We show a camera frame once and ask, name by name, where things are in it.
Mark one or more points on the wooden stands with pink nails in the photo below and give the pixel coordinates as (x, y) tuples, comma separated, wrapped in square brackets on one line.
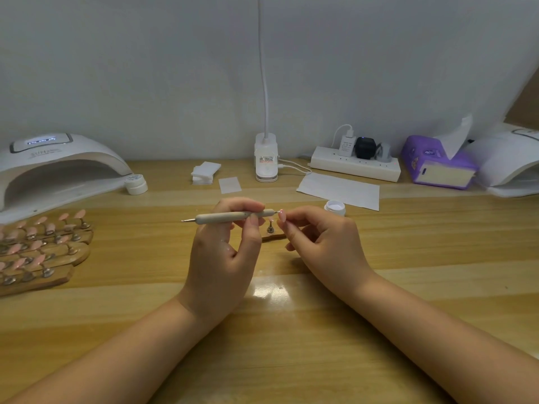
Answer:
[(40, 250)]

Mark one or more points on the white tissue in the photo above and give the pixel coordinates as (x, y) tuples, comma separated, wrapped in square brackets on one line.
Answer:
[(457, 137)]

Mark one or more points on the purple tissue box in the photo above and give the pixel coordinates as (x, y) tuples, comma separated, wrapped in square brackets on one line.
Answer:
[(421, 160)]

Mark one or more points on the person's right hand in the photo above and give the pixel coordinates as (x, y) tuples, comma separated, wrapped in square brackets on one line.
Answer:
[(333, 248)]

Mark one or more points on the stack of white cotton pads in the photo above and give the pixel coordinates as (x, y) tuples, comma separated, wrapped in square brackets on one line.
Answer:
[(206, 172)]

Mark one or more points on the small closed white jar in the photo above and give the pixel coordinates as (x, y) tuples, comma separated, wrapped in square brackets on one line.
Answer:
[(136, 184)]

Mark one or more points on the white gel jar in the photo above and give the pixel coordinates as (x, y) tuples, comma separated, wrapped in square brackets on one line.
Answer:
[(335, 208)]

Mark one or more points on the grey dotting pen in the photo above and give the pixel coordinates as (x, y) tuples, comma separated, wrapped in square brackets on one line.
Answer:
[(215, 218)]

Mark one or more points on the white nail lamp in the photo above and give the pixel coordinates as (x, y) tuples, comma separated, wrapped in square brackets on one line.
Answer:
[(507, 160), (57, 162)]

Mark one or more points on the brown wooden board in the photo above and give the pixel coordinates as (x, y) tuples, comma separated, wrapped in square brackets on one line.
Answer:
[(526, 101)]

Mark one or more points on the white charger plug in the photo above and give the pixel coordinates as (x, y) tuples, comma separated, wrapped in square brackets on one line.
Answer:
[(347, 145)]

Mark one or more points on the person's left hand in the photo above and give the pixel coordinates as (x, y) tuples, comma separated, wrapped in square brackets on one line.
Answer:
[(219, 269)]

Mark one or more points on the small white paper square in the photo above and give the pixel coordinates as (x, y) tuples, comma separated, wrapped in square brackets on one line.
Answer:
[(230, 185)]

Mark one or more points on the black plug adapter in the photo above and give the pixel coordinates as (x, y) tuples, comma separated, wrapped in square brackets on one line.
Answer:
[(365, 148)]

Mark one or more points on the white power strip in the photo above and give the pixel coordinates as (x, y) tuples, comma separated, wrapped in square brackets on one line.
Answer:
[(355, 164)]

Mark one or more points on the white paper sheet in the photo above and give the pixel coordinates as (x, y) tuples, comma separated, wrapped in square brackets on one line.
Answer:
[(337, 191)]

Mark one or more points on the person's right forearm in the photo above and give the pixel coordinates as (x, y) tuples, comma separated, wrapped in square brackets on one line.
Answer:
[(455, 345)]

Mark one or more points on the wooden nail holder strip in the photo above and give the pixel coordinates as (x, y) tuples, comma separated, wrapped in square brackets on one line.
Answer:
[(274, 238)]

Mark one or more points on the grey plug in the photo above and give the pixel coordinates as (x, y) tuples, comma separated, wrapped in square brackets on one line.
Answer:
[(384, 153)]

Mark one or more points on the person's left forearm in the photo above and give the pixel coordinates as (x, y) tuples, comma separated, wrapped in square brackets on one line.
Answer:
[(105, 362)]

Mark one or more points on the white desk lamp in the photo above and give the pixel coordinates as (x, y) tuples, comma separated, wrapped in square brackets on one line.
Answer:
[(266, 160)]

